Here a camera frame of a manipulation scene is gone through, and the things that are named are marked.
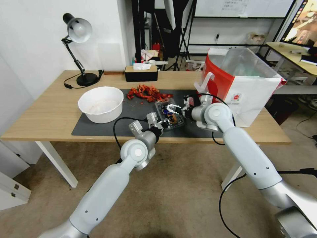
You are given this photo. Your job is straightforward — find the clear plastic takeout container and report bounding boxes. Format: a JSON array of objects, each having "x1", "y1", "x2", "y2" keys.
[{"x1": 154, "y1": 98, "x2": 186, "y2": 130}]

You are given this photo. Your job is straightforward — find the black tissue box wooden lid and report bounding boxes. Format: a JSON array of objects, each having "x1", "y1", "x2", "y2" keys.
[{"x1": 124, "y1": 65, "x2": 159, "y2": 83}]

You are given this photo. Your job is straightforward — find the red and white takeout bag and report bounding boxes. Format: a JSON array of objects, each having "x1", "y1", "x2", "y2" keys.
[{"x1": 194, "y1": 48, "x2": 288, "y2": 128}]

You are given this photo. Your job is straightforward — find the red crayfish shell pile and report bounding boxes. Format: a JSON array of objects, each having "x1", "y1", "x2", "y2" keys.
[{"x1": 126, "y1": 84, "x2": 174, "y2": 103}]

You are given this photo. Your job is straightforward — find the clear plastic storage basket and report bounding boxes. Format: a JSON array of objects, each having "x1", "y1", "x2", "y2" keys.
[{"x1": 185, "y1": 59, "x2": 206, "y2": 73}]

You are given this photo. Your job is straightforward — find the white tissue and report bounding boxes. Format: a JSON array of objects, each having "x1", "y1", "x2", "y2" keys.
[{"x1": 133, "y1": 63, "x2": 152, "y2": 71}]

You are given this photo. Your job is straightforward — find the dark grey table mat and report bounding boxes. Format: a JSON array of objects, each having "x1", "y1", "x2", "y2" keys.
[{"x1": 71, "y1": 89, "x2": 239, "y2": 137}]

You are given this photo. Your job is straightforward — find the white paper bowl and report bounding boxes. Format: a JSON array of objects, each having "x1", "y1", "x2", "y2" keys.
[{"x1": 78, "y1": 86, "x2": 124, "y2": 124}]

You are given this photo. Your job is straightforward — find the black tripod stand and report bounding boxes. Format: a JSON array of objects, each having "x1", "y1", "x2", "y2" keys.
[{"x1": 163, "y1": 0, "x2": 198, "y2": 72}]

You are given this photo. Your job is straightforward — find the black metal shelf rack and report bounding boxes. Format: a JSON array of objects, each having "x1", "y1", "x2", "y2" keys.
[{"x1": 131, "y1": 0, "x2": 164, "y2": 67}]

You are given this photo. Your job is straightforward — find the wooden table white legs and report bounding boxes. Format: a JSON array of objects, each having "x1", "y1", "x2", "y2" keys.
[{"x1": 0, "y1": 70, "x2": 293, "y2": 188}]

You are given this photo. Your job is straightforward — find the pale wooden desk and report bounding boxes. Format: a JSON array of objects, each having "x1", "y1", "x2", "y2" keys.
[{"x1": 265, "y1": 41, "x2": 317, "y2": 76}]

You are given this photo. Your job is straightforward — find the black desk lamp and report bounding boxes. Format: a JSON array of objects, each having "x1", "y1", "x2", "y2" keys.
[{"x1": 61, "y1": 13, "x2": 100, "y2": 87}]

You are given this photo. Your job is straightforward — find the lit display screen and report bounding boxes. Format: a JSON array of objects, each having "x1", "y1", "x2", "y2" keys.
[{"x1": 283, "y1": 0, "x2": 317, "y2": 48}]

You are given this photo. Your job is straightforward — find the white drawer cabinet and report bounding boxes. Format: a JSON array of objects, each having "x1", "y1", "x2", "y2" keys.
[{"x1": 0, "y1": 140, "x2": 43, "y2": 212}]

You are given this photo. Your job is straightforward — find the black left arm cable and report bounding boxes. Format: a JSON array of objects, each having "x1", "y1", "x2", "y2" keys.
[{"x1": 113, "y1": 117, "x2": 152, "y2": 165}]

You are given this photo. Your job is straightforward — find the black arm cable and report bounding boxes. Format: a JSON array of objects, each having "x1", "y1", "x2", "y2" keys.
[
  {"x1": 197, "y1": 93, "x2": 236, "y2": 146},
  {"x1": 113, "y1": 117, "x2": 152, "y2": 165}
]

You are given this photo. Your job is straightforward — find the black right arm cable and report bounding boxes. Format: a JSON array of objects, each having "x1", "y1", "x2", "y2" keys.
[{"x1": 197, "y1": 93, "x2": 236, "y2": 146}]

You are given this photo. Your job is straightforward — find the black right shoulder cable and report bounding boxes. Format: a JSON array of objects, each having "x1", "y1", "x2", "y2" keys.
[{"x1": 219, "y1": 173, "x2": 248, "y2": 238}]

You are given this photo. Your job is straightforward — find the black lamp cable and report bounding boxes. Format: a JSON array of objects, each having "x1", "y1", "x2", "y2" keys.
[{"x1": 63, "y1": 70, "x2": 104, "y2": 89}]

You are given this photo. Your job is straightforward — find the whiteboard black frame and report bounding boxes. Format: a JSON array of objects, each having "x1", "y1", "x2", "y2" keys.
[{"x1": 193, "y1": 0, "x2": 297, "y2": 19}]

